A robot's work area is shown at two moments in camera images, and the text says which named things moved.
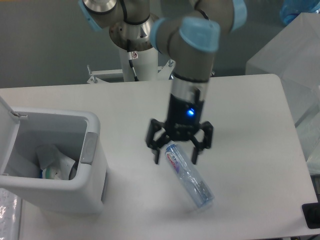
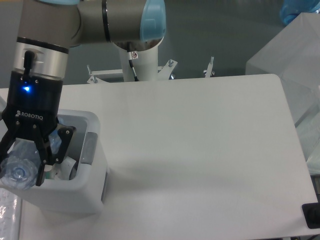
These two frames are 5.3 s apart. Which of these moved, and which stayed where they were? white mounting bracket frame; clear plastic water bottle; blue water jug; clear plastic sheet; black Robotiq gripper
Moved: clear plastic water bottle; black Robotiq gripper
Stayed: clear plastic sheet; white mounting bracket frame; blue water jug
